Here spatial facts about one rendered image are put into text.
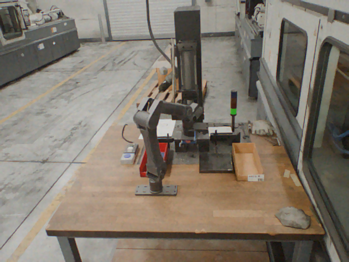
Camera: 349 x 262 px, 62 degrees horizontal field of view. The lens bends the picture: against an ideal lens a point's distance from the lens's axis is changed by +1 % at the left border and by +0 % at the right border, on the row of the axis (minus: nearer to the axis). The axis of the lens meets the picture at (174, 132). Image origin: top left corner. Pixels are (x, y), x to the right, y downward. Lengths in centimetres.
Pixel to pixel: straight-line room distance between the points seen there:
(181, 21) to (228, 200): 89
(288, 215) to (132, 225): 63
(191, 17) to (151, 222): 98
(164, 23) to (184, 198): 976
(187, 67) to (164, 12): 935
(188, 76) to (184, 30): 23
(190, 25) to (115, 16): 979
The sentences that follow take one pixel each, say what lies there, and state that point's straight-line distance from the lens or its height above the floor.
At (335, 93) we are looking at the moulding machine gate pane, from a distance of 124.
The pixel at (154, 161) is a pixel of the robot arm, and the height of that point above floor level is 108.
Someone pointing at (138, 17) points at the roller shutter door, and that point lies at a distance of 1104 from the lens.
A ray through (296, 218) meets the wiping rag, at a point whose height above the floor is 92.
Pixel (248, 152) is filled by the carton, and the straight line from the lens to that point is 166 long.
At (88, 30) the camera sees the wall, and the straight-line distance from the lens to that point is 1180.
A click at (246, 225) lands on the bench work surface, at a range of 124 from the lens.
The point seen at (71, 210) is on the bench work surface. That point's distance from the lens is 142.
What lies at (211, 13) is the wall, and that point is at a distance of 1071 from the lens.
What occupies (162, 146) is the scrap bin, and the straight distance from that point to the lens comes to 168.
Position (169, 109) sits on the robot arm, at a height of 128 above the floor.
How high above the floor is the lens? 177
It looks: 27 degrees down
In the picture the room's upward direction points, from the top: 4 degrees counter-clockwise
